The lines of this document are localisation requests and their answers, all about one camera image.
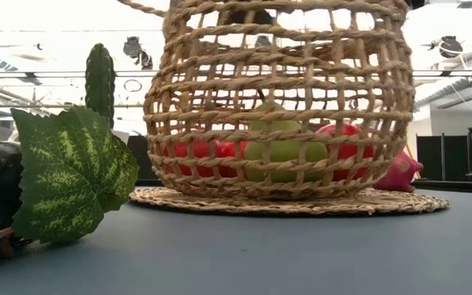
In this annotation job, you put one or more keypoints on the red round fruit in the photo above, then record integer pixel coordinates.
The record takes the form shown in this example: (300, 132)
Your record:
(197, 152)
(348, 151)

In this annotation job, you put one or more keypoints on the yellow-green pear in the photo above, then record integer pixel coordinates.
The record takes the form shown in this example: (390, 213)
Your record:
(285, 152)

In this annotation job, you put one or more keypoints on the woven wicker basket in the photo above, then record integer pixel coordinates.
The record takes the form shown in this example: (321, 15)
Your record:
(260, 205)

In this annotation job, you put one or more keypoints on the pink dragon fruit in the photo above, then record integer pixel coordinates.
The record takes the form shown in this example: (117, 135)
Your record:
(400, 174)

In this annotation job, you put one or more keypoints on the white hexagonal plant pot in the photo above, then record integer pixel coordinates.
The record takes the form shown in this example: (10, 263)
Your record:
(122, 137)

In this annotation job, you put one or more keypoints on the black ceiling-hung fixture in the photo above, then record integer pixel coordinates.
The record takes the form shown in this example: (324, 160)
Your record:
(450, 47)
(132, 47)

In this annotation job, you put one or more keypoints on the green cactus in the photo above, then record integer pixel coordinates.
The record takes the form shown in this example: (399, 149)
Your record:
(100, 82)

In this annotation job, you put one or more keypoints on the black grapes with leaf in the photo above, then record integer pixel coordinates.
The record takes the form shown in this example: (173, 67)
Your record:
(68, 172)

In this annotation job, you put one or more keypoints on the black room divider panel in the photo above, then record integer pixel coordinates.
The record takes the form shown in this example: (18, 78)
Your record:
(441, 157)

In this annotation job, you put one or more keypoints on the black table frame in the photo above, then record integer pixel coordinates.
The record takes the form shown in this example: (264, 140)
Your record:
(457, 186)

